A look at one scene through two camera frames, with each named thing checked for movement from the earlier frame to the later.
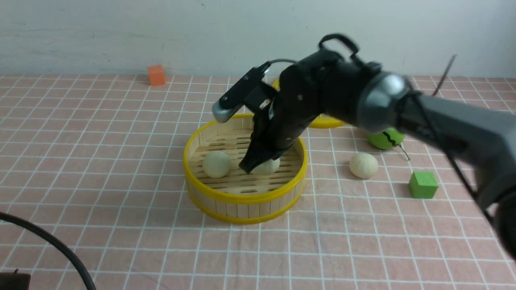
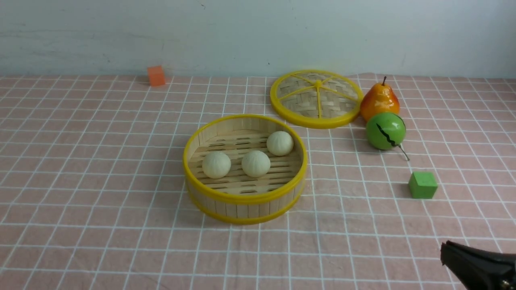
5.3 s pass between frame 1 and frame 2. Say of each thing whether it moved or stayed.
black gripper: moved
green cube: stayed
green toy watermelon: stayed
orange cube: stayed
